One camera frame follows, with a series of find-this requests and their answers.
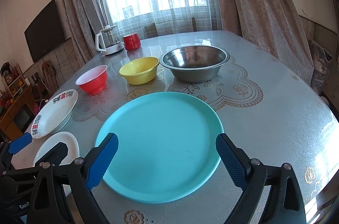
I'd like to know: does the turquoise round plate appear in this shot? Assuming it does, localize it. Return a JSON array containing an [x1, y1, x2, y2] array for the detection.
[[96, 92, 224, 204]]

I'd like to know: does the stainless steel bowl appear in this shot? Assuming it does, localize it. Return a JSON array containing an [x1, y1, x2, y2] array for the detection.
[[159, 45, 230, 83]]

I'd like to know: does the white glass kettle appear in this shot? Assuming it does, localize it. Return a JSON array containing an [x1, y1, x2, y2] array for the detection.
[[95, 25, 124, 55]]

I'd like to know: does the lace table mat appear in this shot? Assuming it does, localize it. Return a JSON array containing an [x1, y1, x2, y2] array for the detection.
[[72, 57, 264, 122]]

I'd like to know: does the black wall television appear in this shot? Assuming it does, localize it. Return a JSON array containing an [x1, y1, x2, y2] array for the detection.
[[24, 0, 65, 63]]

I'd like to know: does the wooden folding chair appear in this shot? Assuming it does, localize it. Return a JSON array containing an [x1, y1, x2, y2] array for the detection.
[[41, 61, 59, 94]]

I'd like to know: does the white rose plate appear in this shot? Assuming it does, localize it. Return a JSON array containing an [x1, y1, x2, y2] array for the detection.
[[32, 131, 81, 196]]

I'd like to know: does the right brown curtain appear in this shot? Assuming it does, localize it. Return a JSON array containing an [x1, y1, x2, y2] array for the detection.
[[218, 0, 314, 84]]

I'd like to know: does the red mug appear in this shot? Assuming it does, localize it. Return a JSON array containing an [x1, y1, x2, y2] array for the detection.
[[123, 33, 141, 51]]

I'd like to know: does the white patterned deep plate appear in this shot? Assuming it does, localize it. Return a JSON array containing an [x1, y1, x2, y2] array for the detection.
[[31, 89, 78, 139]]

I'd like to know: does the yellow plastic bowl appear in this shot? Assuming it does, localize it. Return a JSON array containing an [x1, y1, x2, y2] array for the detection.
[[119, 57, 159, 85]]

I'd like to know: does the wooden cabinet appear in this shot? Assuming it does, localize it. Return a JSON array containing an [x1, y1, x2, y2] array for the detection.
[[1, 65, 36, 141]]

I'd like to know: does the red plastic bowl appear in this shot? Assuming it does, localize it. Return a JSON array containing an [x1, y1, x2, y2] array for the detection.
[[75, 65, 108, 95]]

